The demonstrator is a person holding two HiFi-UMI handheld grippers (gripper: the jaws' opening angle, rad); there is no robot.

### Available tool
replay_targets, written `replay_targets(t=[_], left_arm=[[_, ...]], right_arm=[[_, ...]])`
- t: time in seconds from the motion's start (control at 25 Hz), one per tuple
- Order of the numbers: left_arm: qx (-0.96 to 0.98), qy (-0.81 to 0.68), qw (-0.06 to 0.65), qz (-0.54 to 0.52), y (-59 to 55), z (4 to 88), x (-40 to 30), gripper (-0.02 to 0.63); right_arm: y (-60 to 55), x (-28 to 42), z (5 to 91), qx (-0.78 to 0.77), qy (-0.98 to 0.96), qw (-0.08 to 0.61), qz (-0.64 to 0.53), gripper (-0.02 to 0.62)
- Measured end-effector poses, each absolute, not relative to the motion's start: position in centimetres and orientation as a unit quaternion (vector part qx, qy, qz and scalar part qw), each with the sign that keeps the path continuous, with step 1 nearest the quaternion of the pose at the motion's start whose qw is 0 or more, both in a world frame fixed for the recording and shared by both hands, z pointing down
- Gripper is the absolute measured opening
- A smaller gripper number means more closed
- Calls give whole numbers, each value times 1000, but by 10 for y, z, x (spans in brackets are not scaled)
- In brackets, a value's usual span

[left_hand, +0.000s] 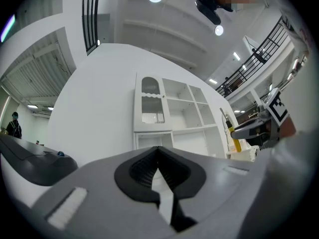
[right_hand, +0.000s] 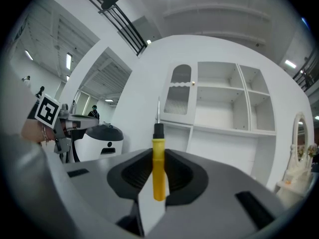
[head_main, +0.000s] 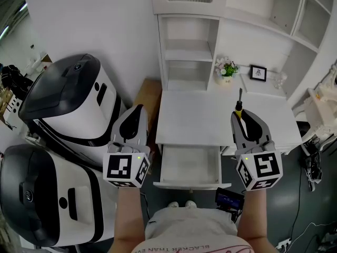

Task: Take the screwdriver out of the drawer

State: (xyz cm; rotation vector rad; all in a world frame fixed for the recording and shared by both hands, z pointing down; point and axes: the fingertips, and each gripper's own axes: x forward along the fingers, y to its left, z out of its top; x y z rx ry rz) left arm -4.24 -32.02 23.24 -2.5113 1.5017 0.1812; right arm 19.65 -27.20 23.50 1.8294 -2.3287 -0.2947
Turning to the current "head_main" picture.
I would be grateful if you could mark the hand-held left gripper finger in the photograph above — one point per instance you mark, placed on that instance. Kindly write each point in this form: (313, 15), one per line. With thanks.
(117, 130)
(145, 128)

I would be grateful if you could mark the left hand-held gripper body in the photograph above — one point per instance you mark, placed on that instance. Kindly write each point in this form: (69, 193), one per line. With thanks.
(118, 167)

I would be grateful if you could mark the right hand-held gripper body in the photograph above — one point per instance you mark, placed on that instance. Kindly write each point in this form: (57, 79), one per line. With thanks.
(263, 167)

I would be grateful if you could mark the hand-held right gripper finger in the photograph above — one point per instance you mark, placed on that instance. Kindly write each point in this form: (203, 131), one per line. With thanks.
(237, 133)
(264, 132)

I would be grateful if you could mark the white drawer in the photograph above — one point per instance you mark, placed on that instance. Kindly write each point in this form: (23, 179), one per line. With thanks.
(189, 165)

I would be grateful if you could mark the person's left forearm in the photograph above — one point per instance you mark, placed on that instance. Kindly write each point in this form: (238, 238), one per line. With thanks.
(129, 215)

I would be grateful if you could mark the person's right forearm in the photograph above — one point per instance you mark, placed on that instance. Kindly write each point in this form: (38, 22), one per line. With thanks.
(254, 215)

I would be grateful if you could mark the tall brown cardboard box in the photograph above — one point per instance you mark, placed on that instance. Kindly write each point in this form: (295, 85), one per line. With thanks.
(150, 96)

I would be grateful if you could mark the white desk with hutch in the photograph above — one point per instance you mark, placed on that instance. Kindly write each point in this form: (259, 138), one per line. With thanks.
(200, 115)

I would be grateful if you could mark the large white black robot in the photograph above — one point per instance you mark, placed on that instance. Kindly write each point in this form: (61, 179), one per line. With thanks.
(65, 194)
(79, 115)

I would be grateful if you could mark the black device with screen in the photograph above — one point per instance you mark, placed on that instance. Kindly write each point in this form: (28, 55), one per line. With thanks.
(229, 199)

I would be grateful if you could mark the black equipment pile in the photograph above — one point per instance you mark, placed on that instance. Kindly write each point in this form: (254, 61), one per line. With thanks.
(313, 165)

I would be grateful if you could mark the clear glass ornament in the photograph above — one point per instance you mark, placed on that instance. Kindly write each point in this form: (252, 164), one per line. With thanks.
(280, 80)

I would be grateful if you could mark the small potted flower plant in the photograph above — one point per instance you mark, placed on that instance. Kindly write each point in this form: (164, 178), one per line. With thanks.
(227, 71)

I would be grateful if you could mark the person's left white shoe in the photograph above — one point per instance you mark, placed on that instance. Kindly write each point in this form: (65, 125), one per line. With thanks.
(173, 205)

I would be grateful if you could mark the person's white shoe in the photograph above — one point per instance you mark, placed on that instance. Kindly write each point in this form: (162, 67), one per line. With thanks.
(173, 205)
(190, 204)

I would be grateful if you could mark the white power strip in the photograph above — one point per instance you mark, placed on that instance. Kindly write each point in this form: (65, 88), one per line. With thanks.
(283, 244)

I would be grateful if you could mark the person's right white shoe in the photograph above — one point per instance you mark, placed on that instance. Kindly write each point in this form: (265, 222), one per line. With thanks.
(190, 204)

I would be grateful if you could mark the person's light shirt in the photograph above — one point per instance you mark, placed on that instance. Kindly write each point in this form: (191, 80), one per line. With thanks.
(192, 228)

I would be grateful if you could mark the small open cardboard box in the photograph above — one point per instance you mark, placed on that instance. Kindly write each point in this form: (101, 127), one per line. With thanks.
(47, 57)

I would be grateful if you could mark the black garment heap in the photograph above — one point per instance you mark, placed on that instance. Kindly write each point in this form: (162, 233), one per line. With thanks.
(14, 80)

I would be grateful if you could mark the black picture frame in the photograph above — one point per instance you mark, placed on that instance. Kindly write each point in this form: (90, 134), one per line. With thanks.
(258, 73)

